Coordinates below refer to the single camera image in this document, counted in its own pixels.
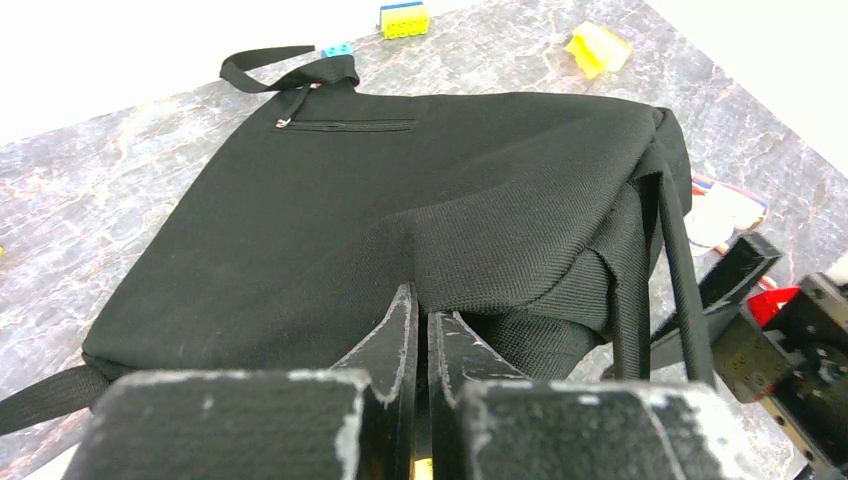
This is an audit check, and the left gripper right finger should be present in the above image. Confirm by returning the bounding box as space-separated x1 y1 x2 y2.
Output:
428 312 527 479

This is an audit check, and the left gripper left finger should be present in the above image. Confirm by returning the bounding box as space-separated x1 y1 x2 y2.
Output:
332 283 419 479

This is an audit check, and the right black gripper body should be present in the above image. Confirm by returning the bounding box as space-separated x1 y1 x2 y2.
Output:
699 232 847 479

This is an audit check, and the black student backpack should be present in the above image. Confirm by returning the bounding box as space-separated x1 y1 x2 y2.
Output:
1 46 713 434

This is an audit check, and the small orange spiral notebook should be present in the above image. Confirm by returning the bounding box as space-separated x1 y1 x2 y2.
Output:
684 172 770 256

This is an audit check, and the small blue block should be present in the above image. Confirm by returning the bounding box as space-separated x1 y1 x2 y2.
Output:
321 43 354 58

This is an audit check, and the orange green block stack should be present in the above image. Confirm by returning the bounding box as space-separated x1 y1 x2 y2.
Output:
564 22 633 79

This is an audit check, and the green white block stack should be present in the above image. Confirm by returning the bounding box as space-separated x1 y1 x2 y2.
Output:
379 1 430 40

